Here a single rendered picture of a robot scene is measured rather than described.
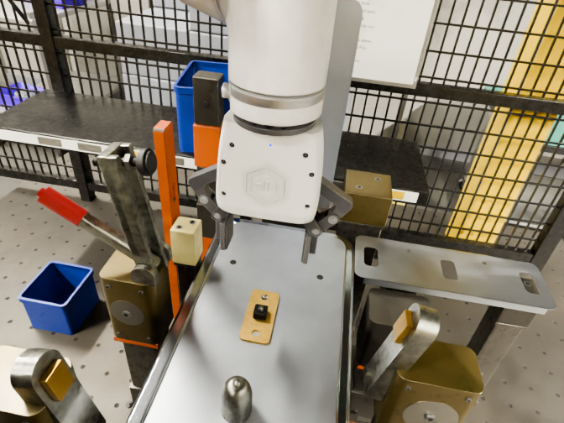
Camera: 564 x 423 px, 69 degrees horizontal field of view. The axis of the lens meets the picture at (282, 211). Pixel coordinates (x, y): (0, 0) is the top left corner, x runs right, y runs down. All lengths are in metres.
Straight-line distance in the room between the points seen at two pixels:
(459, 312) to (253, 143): 0.80
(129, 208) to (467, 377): 0.40
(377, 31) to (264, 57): 0.60
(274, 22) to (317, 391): 0.37
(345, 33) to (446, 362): 0.44
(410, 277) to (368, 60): 0.47
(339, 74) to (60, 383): 0.51
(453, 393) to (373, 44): 0.66
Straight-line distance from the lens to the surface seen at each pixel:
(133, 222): 0.48
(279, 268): 0.62
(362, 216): 0.72
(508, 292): 0.70
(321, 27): 0.33
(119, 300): 0.57
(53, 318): 0.95
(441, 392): 0.50
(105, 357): 0.92
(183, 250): 0.60
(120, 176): 0.45
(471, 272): 0.71
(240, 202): 0.41
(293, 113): 0.34
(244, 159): 0.38
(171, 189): 0.58
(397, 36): 0.92
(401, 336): 0.45
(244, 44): 0.33
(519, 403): 0.99
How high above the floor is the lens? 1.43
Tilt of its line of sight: 36 degrees down
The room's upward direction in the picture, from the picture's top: 6 degrees clockwise
